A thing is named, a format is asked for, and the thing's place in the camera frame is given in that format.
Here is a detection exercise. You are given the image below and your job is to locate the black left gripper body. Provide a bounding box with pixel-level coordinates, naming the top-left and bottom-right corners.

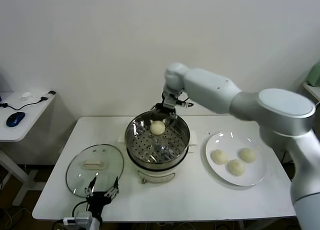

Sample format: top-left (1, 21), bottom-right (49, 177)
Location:
top-left (86, 191), bottom-right (112, 215)

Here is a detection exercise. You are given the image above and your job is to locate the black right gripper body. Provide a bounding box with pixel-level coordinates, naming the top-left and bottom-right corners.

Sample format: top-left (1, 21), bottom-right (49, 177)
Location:
top-left (157, 102), bottom-right (177, 116)

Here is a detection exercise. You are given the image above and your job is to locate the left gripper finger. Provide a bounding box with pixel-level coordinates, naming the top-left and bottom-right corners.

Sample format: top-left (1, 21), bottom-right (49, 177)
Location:
top-left (84, 176), bottom-right (99, 199)
top-left (103, 176), bottom-right (121, 199)

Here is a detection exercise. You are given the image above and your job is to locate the white steamed baozi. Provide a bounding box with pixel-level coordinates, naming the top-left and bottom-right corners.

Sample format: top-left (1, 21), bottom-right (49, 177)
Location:
top-left (226, 159), bottom-right (246, 177)
top-left (211, 149), bottom-right (229, 165)
top-left (239, 147), bottom-right (258, 164)
top-left (149, 120), bottom-right (166, 136)

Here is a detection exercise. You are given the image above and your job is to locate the glass lid with white handle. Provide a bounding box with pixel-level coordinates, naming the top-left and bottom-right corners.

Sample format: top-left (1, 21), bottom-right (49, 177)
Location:
top-left (65, 144), bottom-right (125, 198)

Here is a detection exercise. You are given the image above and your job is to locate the stainless steel steamer basket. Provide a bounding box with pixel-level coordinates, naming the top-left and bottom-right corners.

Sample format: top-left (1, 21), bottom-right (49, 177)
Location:
top-left (124, 111), bottom-right (190, 171)

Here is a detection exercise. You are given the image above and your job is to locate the white electric cooker base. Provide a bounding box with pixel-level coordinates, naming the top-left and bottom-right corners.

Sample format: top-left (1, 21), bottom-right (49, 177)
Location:
top-left (117, 128), bottom-right (198, 185)

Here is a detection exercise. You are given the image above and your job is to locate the white round plate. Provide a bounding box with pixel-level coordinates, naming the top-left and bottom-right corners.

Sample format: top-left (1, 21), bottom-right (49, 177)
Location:
top-left (205, 131), bottom-right (267, 187)

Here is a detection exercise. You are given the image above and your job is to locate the white side desk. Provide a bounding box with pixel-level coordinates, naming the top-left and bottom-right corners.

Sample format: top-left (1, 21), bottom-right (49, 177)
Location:
top-left (0, 91), bottom-right (57, 207)

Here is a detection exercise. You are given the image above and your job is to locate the blue computer mouse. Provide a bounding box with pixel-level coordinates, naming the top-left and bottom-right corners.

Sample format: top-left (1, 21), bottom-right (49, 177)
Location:
top-left (6, 111), bottom-right (26, 128)

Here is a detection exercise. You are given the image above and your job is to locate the crumpled white tissue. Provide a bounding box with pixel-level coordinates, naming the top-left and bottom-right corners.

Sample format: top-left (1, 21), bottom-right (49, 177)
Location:
top-left (20, 91), bottom-right (36, 101)

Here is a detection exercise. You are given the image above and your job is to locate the white shelf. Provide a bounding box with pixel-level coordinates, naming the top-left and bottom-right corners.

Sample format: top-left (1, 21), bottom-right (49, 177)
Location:
top-left (301, 81), bottom-right (320, 102)

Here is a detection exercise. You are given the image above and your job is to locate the pale green appliance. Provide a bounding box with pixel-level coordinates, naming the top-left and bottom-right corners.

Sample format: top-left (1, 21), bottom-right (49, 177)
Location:
top-left (306, 64), bottom-right (320, 88)

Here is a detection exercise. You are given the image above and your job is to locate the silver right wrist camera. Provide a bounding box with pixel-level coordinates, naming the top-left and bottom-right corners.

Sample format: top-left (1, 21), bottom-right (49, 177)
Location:
top-left (163, 93), bottom-right (178, 108)

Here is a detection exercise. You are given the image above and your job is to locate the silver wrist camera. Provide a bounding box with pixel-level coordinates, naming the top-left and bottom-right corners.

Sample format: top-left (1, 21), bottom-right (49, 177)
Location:
top-left (62, 211), bottom-right (92, 227)
top-left (163, 93), bottom-right (178, 108)

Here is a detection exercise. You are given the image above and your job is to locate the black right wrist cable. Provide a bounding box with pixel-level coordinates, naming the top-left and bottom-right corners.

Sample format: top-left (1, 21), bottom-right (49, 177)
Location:
top-left (174, 99), bottom-right (195, 109)

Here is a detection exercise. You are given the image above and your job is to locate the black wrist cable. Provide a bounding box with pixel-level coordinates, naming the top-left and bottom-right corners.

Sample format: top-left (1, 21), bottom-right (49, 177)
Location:
top-left (174, 99), bottom-right (195, 109)
top-left (71, 199), bottom-right (89, 219)

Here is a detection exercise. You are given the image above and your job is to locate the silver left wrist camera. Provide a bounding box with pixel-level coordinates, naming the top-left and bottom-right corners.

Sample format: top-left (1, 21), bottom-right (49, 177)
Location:
top-left (62, 211), bottom-right (92, 227)

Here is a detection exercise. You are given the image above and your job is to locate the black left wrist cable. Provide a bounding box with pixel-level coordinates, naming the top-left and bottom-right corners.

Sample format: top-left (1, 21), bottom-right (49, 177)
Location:
top-left (71, 199), bottom-right (89, 219)

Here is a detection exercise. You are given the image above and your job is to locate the black adapter cable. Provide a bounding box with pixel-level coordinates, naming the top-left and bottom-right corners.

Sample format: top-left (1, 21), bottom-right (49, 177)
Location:
top-left (0, 90), bottom-right (56, 111)

